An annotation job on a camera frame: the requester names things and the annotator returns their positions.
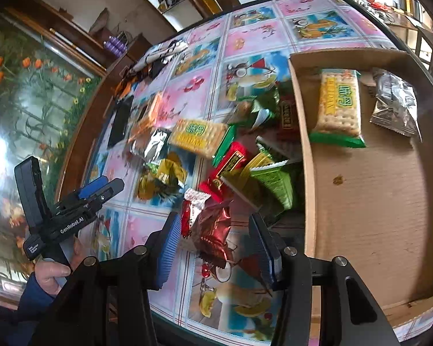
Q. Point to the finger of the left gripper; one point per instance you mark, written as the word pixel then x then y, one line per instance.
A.
pixel 92 187
pixel 107 192

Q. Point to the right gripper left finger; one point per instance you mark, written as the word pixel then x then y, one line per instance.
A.
pixel 106 303

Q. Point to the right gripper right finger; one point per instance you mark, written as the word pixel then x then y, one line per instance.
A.
pixel 349 315

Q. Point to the yellow green small bag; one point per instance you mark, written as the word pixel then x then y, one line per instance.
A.
pixel 163 178

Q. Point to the small silver foil bag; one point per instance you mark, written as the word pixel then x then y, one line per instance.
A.
pixel 147 146

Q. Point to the orange-end cracker pack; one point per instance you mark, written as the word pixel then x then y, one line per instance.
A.
pixel 147 114

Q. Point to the red white candy packet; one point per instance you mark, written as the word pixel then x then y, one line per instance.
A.
pixel 192 205

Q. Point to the yellow cracker pack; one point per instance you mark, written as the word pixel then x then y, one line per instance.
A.
pixel 339 110
pixel 202 137

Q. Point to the dark red snack bag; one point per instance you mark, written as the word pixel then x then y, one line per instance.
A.
pixel 210 231

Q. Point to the red candy bar packet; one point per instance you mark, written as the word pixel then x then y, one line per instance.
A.
pixel 236 157

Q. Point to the yellow triangular snack packet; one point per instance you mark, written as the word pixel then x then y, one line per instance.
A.
pixel 244 185

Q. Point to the green pea snack bag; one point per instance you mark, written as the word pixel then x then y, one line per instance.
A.
pixel 278 178

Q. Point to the dark green snack bag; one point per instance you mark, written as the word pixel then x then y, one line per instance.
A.
pixel 254 112

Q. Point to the red brown snack bar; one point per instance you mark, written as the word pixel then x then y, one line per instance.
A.
pixel 288 127

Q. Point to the large silver foil bag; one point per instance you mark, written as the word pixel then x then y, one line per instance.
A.
pixel 396 107

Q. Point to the blue sleeve left forearm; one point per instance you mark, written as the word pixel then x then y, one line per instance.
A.
pixel 39 294

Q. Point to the left hand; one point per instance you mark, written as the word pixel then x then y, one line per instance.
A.
pixel 47 272

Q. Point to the colourful plastic tablecloth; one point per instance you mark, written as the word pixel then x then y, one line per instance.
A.
pixel 238 55

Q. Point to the patterned cloth bag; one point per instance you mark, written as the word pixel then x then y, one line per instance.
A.
pixel 149 66

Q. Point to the purple bottles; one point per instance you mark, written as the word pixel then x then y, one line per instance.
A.
pixel 115 46

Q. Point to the cardboard box tray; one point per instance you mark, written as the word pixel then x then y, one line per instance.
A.
pixel 372 205

